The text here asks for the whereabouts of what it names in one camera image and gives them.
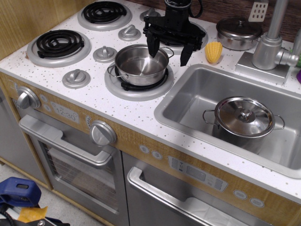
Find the back right stove burner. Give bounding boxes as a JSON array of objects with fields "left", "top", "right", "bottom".
[{"left": 158, "top": 21, "right": 209, "bottom": 53}]

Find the grey sink basin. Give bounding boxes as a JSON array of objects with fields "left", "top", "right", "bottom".
[{"left": 154, "top": 65, "right": 301, "bottom": 178}]

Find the small steel pan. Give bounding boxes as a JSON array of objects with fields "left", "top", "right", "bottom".
[{"left": 114, "top": 44, "right": 174, "bottom": 85}]

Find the silver toy faucet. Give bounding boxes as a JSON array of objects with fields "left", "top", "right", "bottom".
[{"left": 235, "top": 0, "right": 301, "bottom": 85}]

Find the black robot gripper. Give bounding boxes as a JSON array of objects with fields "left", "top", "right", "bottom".
[{"left": 143, "top": 4, "right": 206, "bottom": 66}]

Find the left oven dial knob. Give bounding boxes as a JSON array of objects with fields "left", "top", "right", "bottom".
[{"left": 16, "top": 86, "right": 41, "bottom": 109}]

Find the white slotted spatula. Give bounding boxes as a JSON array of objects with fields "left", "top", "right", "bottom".
[{"left": 248, "top": 0, "right": 269, "bottom": 22}]

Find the green toy object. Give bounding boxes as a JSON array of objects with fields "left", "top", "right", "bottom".
[{"left": 296, "top": 57, "right": 301, "bottom": 67}]

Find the blue clamp tool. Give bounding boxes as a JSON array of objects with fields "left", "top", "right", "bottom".
[{"left": 0, "top": 177, "right": 41, "bottom": 211}]

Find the front right stove burner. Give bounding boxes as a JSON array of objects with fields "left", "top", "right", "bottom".
[{"left": 104, "top": 63, "right": 174, "bottom": 101}]

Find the black cable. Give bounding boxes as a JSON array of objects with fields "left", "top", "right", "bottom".
[{"left": 189, "top": 0, "right": 203, "bottom": 18}]

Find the right oven dial knob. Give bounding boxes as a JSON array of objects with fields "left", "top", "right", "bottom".
[{"left": 90, "top": 120, "right": 117, "bottom": 146}]

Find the lidded steel pot on counter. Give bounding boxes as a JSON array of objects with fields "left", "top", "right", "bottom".
[{"left": 216, "top": 17, "right": 262, "bottom": 51}]

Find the stove burner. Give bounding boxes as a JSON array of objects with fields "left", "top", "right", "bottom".
[
  {"left": 27, "top": 30, "right": 91, "bottom": 68},
  {"left": 104, "top": 63, "right": 174, "bottom": 101},
  {"left": 158, "top": 21, "right": 209, "bottom": 53},
  {"left": 77, "top": 1, "right": 132, "bottom": 32}
]

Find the grey stove top knob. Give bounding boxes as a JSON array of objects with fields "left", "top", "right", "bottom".
[
  {"left": 118, "top": 24, "right": 141, "bottom": 41},
  {"left": 93, "top": 46, "right": 117, "bottom": 63},
  {"left": 62, "top": 69, "right": 91, "bottom": 89},
  {"left": 140, "top": 8, "right": 161, "bottom": 22}
]

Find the yellow toy corn cob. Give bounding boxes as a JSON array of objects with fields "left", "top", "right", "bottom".
[{"left": 205, "top": 42, "right": 222, "bottom": 63}]

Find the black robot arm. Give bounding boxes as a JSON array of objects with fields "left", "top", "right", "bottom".
[{"left": 143, "top": 0, "right": 206, "bottom": 66}]

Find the oven door with handle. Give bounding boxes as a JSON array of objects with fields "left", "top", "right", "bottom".
[{"left": 18, "top": 108, "right": 129, "bottom": 226}]

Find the oven dial knob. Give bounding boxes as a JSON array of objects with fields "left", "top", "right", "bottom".
[
  {"left": 90, "top": 120, "right": 117, "bottom": 146},
  {"left": 16, "top": 86, "right": 41, "bottom": 109}
]

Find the yellow tape piece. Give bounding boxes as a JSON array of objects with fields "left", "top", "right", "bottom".
[{"left": 17, "top": 206, "right": 48, "bottom": 223}]

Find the back left stove burner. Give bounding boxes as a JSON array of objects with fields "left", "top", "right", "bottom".
[{"left": 77, "top": 1, "right": 132, "bottom": 32}]

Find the lidded steel pot in sink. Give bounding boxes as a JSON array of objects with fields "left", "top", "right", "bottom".
[{"left": 202, "top": 96, "right": 285, "bottom": 154}]

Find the front left stove burner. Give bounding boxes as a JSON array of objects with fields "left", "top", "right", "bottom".
[{"left": 27, "top": 30, "right": 91, "bottom": 68}]

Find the purple toy object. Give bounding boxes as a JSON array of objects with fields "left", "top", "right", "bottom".
[{"left": 296, "top": 71, "right": 301, "bottom": 83}]

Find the dishwasher door with handle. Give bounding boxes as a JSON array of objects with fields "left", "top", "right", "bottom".
[{"left": 121, "top": 150, "right": 280, "bottom": 226}]

